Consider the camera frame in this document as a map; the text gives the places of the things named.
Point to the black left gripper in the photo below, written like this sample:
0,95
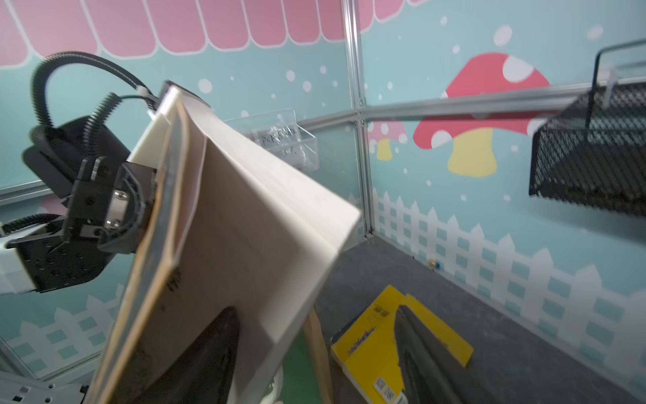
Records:
110,204

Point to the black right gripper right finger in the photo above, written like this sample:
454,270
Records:
429,372

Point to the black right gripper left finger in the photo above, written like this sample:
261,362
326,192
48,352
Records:
204,372

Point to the brown book with lamp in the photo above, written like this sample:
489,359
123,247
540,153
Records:
232,225

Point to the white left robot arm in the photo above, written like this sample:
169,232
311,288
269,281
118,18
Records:
34,256

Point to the yellow book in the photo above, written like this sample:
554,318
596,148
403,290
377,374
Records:
367,349

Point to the white wire basket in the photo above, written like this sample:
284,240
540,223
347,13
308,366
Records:
279,133

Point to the black wire mesh basket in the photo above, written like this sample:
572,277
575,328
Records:
593,152

